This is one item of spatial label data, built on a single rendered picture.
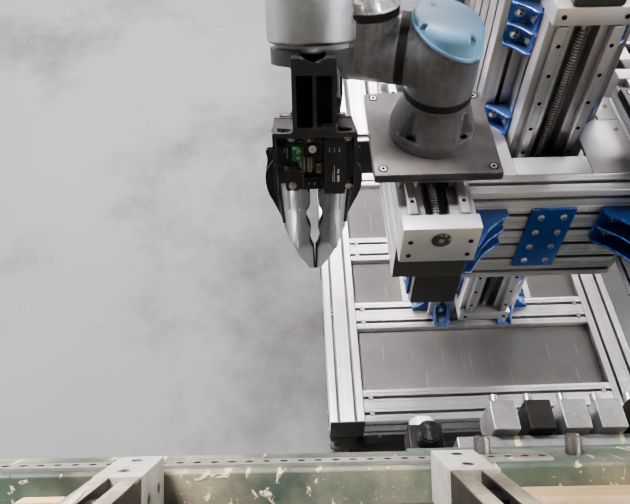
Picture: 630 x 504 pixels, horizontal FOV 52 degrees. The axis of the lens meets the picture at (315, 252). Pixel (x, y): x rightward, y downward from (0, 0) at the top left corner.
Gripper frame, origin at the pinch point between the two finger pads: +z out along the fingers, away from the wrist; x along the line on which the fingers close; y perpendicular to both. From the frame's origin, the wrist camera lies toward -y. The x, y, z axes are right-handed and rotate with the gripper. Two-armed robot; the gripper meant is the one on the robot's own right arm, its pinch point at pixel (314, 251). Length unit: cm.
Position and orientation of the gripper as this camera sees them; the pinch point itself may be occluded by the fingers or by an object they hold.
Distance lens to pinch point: 65.2
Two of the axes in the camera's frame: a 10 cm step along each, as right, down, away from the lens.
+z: 0.2, 9.1, 4.1
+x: 10.0, -0.3, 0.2
